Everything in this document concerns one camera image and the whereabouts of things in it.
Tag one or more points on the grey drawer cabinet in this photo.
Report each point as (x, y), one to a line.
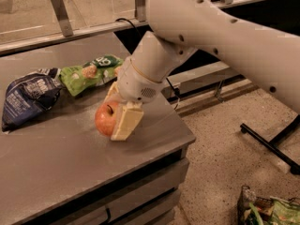
(58, 170)

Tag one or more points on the green snack bag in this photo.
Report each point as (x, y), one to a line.
(94, 73)

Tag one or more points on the wire basket with bags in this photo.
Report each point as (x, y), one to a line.
(255, 210)

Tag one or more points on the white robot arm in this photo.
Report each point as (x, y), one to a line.
(266, 56)

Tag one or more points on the metal railing bracket middle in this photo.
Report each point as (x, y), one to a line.
(140, 10)

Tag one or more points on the blue chip bag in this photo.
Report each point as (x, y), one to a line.
(30, 96)

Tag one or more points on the red apple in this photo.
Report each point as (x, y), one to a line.
(105, 117)

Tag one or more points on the black stand base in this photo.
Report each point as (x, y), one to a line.
(273, 144)

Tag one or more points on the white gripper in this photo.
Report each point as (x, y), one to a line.
(135, 84)

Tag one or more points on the metal railing bracket left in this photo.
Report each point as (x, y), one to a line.
(62, 17)

